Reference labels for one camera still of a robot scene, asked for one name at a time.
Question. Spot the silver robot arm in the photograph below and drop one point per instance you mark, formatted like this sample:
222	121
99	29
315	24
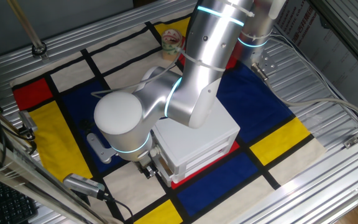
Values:
210	46

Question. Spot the colour block patterned cloth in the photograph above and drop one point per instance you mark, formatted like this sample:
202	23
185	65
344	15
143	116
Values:
259	99

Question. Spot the metal pole with black base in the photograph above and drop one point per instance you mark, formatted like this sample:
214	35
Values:
23	23

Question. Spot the white drawer cabinet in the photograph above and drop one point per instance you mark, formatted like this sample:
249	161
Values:
197	140

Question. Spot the dark printed board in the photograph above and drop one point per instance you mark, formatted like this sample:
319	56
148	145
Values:
322	56

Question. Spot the aluminium frame beam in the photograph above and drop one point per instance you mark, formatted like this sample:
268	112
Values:
26	183

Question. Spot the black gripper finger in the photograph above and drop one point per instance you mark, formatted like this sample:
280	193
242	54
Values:
148	174
154	169

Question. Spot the dark metal frame rail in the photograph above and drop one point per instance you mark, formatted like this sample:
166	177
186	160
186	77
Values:
343	28

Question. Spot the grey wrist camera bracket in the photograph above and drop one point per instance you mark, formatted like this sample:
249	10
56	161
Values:
99	149

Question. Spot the black keyboard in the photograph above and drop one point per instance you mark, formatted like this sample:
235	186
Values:
8	205

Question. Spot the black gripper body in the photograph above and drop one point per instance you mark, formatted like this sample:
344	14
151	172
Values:
145	163

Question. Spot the small metal corner bracket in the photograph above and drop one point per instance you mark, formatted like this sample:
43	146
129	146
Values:
351	142

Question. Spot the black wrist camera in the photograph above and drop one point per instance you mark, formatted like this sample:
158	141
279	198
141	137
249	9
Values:
85	126

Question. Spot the yellow black tool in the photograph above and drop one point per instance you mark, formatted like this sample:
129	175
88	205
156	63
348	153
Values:
26	135

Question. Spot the white drawer with black knob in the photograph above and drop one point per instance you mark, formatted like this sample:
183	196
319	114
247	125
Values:
164	179

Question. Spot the silver base mounting plate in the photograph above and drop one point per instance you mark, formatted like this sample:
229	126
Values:
267	60

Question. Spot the white round knob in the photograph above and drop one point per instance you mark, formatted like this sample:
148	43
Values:
154	151

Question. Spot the boxy side camera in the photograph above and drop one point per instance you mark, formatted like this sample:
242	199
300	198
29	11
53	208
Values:
26	119

